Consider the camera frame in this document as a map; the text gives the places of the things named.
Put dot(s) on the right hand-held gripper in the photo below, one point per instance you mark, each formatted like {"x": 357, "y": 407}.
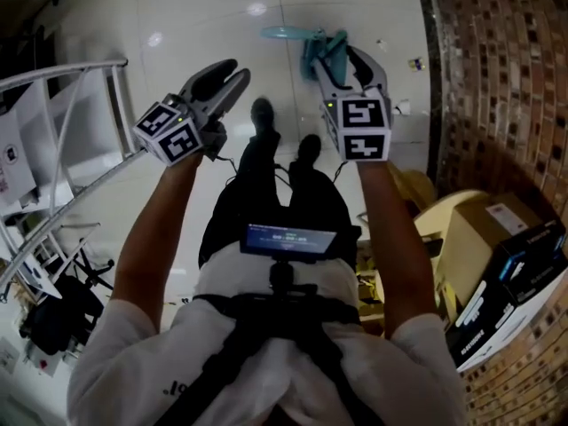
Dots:
{"x": 361, "y": 131}

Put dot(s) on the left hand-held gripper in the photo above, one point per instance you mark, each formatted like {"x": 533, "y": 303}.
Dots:
{"x": 175, "y": 142}

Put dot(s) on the small white scrap trash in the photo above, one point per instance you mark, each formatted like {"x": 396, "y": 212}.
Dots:
{"x": 381, "y": 42}

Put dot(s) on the white paper trash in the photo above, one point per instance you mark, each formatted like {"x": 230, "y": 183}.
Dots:
{"x": 402, "y": 106}

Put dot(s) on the yellow blue wrapper trash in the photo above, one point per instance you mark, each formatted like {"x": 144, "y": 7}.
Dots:
{"x": 416, "y": 64}

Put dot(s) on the teal dustpan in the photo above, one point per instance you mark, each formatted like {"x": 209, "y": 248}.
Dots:
{"x": 281, "y": 32}

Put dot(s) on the person's right forearm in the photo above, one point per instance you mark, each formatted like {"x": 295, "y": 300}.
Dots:
{"x": 395, "y": 246}

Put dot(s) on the person's left forearm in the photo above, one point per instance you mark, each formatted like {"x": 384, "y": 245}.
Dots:
{"x": 153, "y": 233}

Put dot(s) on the person's left black shoe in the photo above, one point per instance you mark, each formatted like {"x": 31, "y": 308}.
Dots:
{"x": 262, "y": 115}

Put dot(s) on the person's black shoe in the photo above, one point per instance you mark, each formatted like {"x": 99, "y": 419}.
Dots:
{"x": 262, "y": 115}
{"x": 310, "y": 148}

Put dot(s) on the person's right black shoe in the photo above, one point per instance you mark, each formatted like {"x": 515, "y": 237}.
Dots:
{"x": 310, "y": 148}

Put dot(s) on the white metal ladder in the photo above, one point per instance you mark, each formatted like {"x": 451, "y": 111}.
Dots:
{"x": 120, "y": 104}

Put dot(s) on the person's black trousers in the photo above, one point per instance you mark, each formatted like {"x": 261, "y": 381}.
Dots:
{"x": 262, "y": 193}

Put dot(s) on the pale yellow round stool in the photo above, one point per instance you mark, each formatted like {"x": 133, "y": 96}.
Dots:
{"x": 437, "y": 211}

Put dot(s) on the chest-mounted screen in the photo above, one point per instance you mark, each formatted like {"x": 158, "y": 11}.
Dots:
{"x": 288, "y": 241}

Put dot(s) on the beige cardboard box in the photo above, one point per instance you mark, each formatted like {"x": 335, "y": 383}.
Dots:
{"x": 475, "y": 246}

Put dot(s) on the flattened yellow cardboard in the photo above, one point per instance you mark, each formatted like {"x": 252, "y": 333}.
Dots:
{"x": 370, "y": 291}

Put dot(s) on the white cardboard box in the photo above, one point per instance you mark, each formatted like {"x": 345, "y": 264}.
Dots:
{"x": 15, "y": 162}

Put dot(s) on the black chest harness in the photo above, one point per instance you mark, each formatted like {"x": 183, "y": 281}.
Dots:
{"x": 266, "y": 326}

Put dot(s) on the black box with blue stripe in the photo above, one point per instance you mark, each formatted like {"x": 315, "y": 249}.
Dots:
{"x": 532, "y": 255}

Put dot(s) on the black office chair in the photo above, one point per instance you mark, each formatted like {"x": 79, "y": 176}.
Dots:
{"x": 62, "y": 313}

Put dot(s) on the black and white box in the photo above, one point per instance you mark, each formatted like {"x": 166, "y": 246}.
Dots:
{"x": 483, "y": 326}

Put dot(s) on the person's white shirt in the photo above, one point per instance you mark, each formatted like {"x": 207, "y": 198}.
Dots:
{"x": 133, "y": 371}

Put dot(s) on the black screen mount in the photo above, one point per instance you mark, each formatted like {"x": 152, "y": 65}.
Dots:
{"x": 281, "y": 278}

